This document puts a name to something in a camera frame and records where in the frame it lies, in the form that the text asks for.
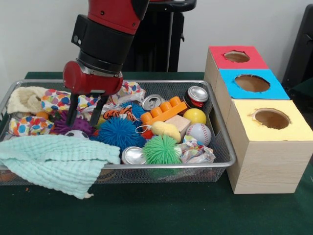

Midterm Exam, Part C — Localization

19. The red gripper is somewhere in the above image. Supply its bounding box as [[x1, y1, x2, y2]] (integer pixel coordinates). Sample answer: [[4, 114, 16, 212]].
[[63, 60, 124, 128]]

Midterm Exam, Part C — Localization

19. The mint green cloth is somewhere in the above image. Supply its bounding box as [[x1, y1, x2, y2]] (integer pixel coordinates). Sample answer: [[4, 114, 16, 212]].
[[0, 134, 122, 199]]

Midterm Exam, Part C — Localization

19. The silver can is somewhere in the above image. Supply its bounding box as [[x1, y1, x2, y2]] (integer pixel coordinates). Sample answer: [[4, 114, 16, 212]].
[[141, 94, 165, 111]]

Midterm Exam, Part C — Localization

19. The shallow clear mesh bin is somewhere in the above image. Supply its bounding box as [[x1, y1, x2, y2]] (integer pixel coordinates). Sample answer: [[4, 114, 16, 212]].
[[0, 78, 237, 186]]

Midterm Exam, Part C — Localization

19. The wooden box with three holes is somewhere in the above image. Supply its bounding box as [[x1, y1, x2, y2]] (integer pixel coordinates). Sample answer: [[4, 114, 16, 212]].
[[203, 45, 313, 195]]

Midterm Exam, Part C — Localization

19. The purple spiky ball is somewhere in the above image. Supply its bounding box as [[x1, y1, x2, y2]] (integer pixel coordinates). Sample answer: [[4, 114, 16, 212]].
[[50, 110, 96, 136]]

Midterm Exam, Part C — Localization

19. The black and white soccer ball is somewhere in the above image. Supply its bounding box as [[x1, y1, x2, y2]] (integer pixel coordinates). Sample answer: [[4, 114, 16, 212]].
[[65, 129, 90, 140]]

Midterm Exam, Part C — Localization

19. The polka dot cloth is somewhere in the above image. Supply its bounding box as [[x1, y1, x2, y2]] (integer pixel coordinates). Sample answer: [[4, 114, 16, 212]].
[[41, 80, 146, 115]]

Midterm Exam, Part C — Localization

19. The blue spiky ball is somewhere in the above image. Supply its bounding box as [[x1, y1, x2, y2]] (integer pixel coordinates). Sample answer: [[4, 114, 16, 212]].
[[97, 117, 145, 149]]

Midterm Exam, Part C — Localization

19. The cream knitted cloth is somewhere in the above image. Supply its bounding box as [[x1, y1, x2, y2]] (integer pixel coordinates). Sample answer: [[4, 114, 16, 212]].
[[6, 86, 49, 115]]

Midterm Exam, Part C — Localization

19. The orange toy brick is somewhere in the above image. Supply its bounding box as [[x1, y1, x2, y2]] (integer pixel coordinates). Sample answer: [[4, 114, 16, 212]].
[[140, 96, 188, 125]]

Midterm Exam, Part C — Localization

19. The green spiky ball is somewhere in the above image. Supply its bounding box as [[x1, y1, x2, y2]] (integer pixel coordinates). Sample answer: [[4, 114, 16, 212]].
[[142, 134, 183, 165]]

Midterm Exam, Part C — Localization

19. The yellow ball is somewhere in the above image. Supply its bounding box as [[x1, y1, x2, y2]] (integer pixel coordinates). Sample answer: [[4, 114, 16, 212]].
[[183, 108, 207, 125]]

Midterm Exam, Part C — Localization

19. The white baseball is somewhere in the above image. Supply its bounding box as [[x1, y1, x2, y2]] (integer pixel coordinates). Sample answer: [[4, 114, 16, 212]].
[[185, 123, 212, 146]]

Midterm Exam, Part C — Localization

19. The dark green side tablecloth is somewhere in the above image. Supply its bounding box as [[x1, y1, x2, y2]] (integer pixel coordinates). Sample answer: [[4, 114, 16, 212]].
[[291, 78, 313, 99]]

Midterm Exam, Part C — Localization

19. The black chair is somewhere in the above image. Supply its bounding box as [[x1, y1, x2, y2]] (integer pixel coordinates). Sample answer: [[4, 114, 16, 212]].
[[282, 3, 313, 85]]

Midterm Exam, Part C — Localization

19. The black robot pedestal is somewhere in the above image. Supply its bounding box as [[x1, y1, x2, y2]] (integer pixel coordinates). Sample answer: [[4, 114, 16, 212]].
[[122, 0, 198, 72]]

